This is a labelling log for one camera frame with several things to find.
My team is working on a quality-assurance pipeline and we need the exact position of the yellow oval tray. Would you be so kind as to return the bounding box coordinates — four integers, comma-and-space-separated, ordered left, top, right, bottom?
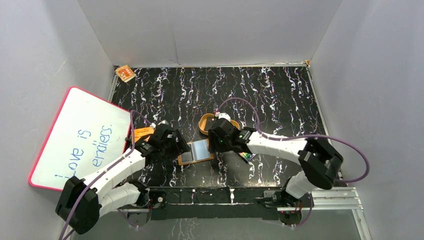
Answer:
198, 112, 241, 136

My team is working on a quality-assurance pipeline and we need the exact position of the orange leather card holder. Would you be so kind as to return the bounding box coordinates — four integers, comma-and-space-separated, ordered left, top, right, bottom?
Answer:
177, 139, 214, 166

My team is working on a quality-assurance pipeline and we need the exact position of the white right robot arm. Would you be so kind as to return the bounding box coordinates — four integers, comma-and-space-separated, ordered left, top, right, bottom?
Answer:
207, 112, 343, 207

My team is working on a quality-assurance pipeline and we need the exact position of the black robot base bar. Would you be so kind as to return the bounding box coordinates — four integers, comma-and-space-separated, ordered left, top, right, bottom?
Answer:
120, 186, 314, 226

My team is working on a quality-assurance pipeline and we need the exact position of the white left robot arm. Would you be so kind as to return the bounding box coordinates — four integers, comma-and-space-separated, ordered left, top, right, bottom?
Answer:
55, 121, 191, 235

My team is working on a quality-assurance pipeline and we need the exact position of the small orange card box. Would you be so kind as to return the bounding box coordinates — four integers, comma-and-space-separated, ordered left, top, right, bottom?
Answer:
115, 65, 136, 83

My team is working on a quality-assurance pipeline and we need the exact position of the orange Huckleberry Finn book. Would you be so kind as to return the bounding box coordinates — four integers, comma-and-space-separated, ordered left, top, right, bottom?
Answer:
134, 127, 154, 142

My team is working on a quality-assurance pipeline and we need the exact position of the pack of coloured markers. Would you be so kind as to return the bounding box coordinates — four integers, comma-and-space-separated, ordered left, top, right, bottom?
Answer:
238, 152, 256, 163

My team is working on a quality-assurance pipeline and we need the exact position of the pink framed whiteboard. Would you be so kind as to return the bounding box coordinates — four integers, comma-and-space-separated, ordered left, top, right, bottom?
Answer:
28, 86, 130, 191

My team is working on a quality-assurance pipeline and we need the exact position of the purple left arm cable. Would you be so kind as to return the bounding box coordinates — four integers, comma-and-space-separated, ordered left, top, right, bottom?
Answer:
58, 109, 157, 240

